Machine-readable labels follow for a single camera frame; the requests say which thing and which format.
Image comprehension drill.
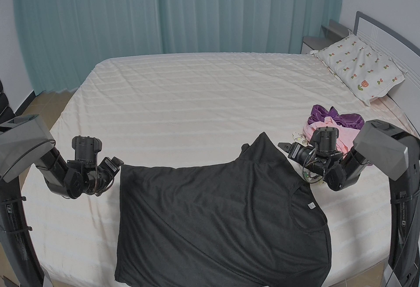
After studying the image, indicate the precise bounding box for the black T-shirt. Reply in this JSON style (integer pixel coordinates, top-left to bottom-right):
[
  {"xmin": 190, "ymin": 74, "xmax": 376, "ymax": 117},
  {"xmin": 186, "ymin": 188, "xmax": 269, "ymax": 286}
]
[{"xmin": 114, "ymin": 132, "xmax": 333, "ymax": 287}]

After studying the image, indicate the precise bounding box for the white printed garment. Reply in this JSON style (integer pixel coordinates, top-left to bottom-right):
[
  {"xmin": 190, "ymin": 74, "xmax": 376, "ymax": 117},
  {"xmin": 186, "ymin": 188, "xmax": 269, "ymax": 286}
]
[{"xmin": 293, "ymin": 133, "xmax": 325, "ymax": 185}]

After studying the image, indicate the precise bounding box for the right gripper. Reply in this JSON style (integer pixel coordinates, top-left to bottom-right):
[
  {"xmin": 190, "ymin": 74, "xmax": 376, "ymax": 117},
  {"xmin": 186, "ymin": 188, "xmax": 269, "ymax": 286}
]
[{"xmin": 278, "ymin": 142, "xmax": 315, "ymax": 166}]

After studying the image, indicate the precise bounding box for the pink garment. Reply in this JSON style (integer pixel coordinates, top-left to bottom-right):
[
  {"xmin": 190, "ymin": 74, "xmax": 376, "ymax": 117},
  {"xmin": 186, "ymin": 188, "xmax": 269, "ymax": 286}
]
[{"xmin": 303, "ymin": 116, "xmax": 361, "ymax": 153}]

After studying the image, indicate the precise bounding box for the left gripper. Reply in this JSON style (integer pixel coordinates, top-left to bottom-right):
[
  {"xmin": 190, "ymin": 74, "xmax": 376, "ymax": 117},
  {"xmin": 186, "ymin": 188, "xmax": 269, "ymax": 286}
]
[{"xmin": 98, "ymin": 156, "xmax": 124, "ymax": 186}]

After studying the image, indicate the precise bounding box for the white printed pillow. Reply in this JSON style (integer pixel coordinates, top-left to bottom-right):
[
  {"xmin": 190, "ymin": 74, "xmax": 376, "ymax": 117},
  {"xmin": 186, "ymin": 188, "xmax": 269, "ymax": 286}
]
[{"xmin": 310, "ymin": 33, "xmax": 407, "ymax": 106}]

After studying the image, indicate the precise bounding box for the purple garment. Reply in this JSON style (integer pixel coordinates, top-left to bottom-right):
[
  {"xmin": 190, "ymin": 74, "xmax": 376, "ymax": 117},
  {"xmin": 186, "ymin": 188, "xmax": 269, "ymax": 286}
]
[{"xmin": 307, "ymin": 104, "xmax": 365, "ymax": 131}]

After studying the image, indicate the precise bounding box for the bed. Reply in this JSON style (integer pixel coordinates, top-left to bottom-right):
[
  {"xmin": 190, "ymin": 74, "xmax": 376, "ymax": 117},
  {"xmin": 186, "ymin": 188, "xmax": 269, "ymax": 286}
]
[{"xmin": 20, "ymin": 11, "xmax": 420, "ymax": 287}]

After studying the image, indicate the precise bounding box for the blue-green curtain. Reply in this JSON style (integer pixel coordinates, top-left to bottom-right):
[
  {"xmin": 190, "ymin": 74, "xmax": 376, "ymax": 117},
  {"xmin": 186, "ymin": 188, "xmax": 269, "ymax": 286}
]
[
  {"xmin": 14, "ymin": 0, "xmax": 163, "ymax": 96},
  {"xmin": 157, "ymin": 0, "xmax": 345, "ymax": 55}
]

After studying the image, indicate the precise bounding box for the grey white bedside table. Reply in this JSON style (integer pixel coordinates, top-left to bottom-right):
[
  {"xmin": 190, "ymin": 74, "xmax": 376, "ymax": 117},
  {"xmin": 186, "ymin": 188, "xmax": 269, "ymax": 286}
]
[{"xmin": 302, "ymin": 19, "xmax": 353, "ymax": 56}]

